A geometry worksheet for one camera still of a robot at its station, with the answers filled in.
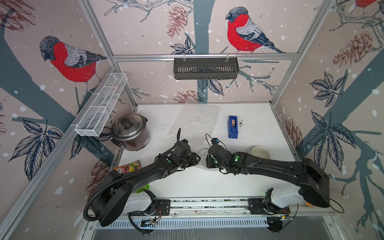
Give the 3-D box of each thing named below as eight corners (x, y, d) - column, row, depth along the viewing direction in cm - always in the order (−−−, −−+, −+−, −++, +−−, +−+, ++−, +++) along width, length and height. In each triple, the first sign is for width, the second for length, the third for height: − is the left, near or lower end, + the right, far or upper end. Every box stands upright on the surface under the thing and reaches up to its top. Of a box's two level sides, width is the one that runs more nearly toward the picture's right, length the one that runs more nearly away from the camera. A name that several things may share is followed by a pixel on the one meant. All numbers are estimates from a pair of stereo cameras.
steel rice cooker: (119, 152, 95) (103, 135, 79) (128, 127, 108) (116, 108, 92) (148, 152, 95) (139, 135, 79) (154, 127, 108) (147, 108, 92)
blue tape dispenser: (227, 137, 103) (229, 132, 97) (227, 121, 112) (229, 115, 107) (235, 138, 102) (238, 133, 97) (235, 122, 111) (237, 116, 106)
